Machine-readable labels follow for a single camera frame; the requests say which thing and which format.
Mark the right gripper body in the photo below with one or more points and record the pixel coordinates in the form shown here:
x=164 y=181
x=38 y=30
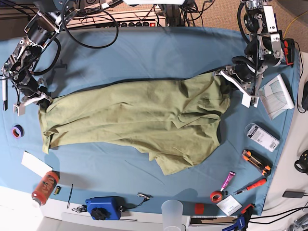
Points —
x=40 y=96

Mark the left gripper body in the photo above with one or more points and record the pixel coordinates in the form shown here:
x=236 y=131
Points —
x=249 y=88

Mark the olive green t-shirt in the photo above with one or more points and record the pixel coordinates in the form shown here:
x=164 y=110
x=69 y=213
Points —
x=174 y=121

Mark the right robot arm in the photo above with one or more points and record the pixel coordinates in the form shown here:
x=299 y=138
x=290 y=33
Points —
x=42 y=29

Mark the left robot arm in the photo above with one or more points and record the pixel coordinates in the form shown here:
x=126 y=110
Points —
x=258 y=27

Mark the purple tape roll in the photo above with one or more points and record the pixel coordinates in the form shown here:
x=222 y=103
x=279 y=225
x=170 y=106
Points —
x=17 y=131

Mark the white marker pen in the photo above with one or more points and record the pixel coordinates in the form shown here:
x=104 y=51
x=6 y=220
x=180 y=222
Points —
x=5 y=95

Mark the leaf pattern notebook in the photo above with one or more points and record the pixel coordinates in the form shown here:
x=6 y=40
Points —
x=275 y=97

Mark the white paper card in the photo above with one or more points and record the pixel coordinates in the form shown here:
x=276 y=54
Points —
x=34 y=164

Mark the black orange tool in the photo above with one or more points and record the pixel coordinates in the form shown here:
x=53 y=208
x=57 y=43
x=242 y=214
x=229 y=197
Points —
x=289 y=51

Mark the clear plastic screw box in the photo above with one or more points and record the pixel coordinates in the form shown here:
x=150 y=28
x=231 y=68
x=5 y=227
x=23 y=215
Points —
x=261 y=137

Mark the blue table cloth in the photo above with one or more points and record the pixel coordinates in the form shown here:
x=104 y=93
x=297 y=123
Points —
x=102 y=169

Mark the small yellow black battery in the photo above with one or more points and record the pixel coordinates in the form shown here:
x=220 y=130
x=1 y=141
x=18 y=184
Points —
x=57 y=190

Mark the orange black utility knife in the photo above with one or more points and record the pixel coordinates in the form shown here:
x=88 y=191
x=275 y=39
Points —
x=262 y=164

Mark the pink glue tube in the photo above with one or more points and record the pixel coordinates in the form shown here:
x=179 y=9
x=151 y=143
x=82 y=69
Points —
x=230 y=176

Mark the white power strip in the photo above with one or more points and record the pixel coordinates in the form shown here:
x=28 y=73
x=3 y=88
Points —
x=147 y=17

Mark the black tweezers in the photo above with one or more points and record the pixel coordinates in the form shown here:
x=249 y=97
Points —
x=70 y=195

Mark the blue plastic box device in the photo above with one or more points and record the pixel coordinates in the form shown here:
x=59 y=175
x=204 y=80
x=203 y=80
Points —
x=104 y=208

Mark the red tape roll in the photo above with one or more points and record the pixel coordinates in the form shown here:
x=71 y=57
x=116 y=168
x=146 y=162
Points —
x=216 y=196

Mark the white square packet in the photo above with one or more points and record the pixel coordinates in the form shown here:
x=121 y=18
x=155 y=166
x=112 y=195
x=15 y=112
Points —
x=229 y=205

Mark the red plastic block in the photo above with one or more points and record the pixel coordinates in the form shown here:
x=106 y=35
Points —
x=199 y=208

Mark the silver carabiner clip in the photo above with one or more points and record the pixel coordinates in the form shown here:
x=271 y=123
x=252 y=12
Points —
x=145 y=196

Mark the blue black clamp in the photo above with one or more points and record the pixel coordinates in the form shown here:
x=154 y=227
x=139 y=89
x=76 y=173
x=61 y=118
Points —
x=241 y=223

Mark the translucent plastic cup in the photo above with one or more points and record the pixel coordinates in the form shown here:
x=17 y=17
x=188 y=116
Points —
x=172 y=215

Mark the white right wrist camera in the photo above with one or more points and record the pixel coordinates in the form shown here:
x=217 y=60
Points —
x=19 y=109

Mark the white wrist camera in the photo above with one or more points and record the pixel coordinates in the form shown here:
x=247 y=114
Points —
x=248 y=100
x=19 y=109

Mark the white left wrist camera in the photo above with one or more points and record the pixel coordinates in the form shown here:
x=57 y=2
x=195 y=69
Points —
x=248 y=100

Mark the orange handle screwdriver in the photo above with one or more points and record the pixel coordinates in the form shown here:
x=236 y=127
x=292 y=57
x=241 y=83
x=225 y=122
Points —
x=249 y=187

